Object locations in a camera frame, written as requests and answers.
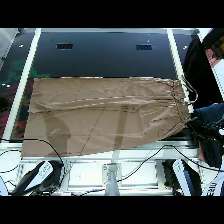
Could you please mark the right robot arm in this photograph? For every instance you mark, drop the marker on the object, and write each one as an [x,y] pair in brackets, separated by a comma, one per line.
[180,171]

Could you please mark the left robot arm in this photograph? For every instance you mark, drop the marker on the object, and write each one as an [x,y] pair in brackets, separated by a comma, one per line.
[39,175]

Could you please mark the brown pants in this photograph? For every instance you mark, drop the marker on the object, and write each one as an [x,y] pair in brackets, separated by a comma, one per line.
[100,113]

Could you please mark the black garment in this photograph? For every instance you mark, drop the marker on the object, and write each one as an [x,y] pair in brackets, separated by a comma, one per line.
[196,76]

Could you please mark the blue garment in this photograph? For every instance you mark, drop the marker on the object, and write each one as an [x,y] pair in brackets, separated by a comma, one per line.
[210,116]

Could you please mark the red garment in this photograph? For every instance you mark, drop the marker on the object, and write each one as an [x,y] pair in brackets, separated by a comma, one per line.
[213,54]

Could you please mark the silver frame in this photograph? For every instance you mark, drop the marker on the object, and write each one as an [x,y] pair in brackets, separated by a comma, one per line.
[83,175]

